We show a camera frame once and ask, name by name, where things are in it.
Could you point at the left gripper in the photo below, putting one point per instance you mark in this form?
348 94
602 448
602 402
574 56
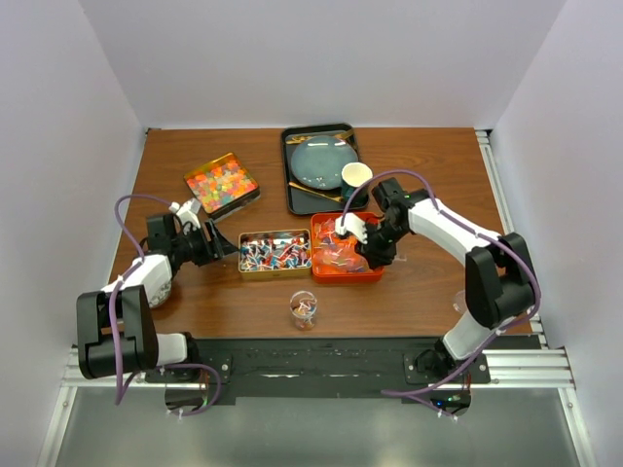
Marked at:
216 247

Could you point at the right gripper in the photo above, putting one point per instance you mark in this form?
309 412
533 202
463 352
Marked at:
375 255

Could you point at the orange tray of lollipops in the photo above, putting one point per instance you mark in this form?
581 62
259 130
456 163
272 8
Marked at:
322 232

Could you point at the gold tin of gummy candies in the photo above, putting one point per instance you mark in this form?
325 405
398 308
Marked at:
222 186

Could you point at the clear plastic scoop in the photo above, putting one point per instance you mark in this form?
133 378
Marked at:
336 259

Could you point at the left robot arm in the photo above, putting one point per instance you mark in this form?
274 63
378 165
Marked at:
115 329

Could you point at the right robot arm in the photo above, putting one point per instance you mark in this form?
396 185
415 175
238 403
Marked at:
500 285

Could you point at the gold knife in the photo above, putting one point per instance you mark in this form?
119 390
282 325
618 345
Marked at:
317 193

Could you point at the dark green mug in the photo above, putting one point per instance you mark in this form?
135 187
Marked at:
354 175

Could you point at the silver patterned bowl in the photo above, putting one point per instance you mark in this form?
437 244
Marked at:
159 297

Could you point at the black serving tray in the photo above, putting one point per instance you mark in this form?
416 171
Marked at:
298 202

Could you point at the blue-grey ceramic plate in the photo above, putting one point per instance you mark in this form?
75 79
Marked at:
318 162

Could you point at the clear glass jar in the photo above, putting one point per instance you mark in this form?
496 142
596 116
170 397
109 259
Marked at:
303 307

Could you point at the clear round jar lid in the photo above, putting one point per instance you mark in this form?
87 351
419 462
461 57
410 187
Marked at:
459 303

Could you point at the gold fork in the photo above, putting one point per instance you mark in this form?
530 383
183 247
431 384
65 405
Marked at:
299 139

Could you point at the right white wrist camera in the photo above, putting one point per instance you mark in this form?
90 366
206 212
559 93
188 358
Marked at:
351 225

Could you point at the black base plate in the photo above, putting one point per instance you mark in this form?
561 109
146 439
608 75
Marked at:
300 368

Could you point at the aluminium frame rail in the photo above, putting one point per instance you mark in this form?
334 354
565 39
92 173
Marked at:
517 411

